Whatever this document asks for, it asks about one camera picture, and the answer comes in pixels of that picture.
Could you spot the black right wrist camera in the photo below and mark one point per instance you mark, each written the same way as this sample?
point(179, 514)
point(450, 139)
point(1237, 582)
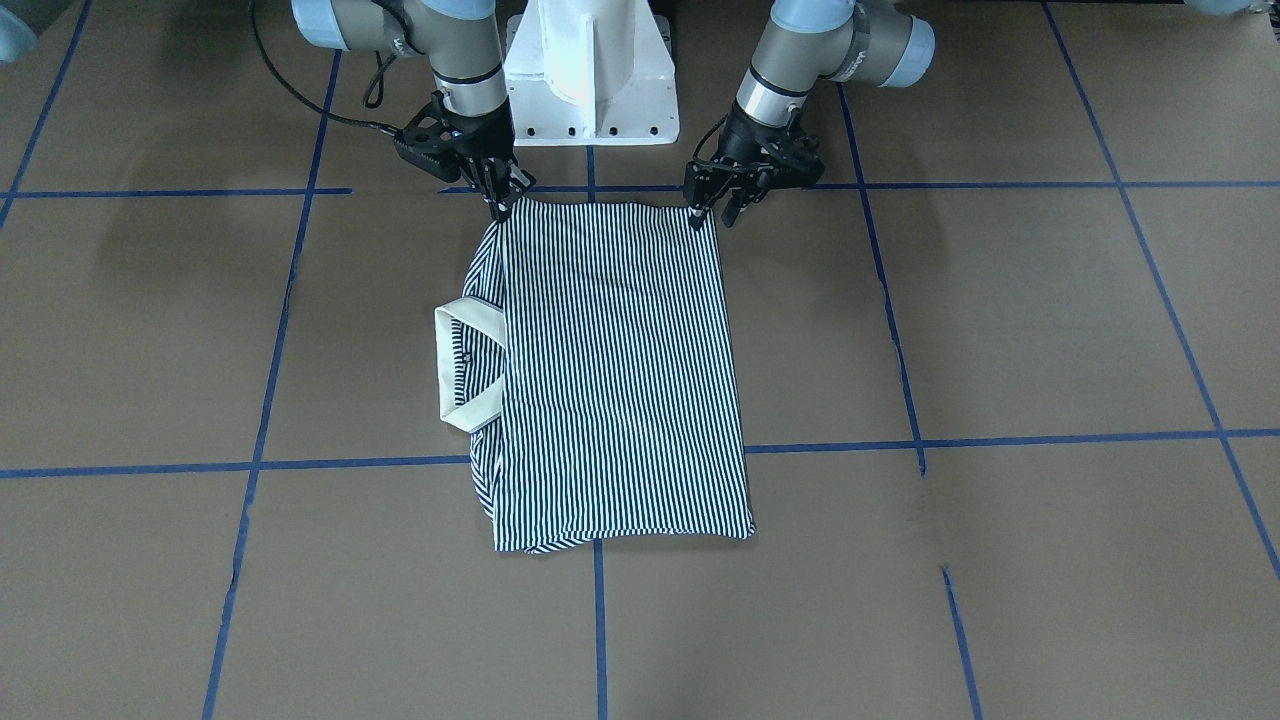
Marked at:
point(426, 143)

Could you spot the white pedestal column base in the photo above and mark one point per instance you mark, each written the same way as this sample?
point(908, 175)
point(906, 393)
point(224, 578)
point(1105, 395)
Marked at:
point(591, 73)

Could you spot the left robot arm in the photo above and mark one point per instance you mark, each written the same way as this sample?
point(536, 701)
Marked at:
point(807, 42)

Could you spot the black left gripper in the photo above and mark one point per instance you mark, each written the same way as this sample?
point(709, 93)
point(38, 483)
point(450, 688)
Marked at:
point(748, 139)

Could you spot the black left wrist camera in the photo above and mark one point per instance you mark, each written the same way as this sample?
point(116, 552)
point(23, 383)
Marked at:
point(795, 159)

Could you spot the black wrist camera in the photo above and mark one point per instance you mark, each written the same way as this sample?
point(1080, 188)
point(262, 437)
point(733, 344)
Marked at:
point(426, 143)
point(795, 159)

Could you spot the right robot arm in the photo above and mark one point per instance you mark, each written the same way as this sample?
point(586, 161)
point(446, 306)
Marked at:
point(459, 39)

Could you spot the blue white striped polo shirt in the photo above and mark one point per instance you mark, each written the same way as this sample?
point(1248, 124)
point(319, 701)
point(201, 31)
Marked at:
point(589, 361)

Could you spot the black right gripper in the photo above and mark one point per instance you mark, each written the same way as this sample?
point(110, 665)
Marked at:
point(487, 141)

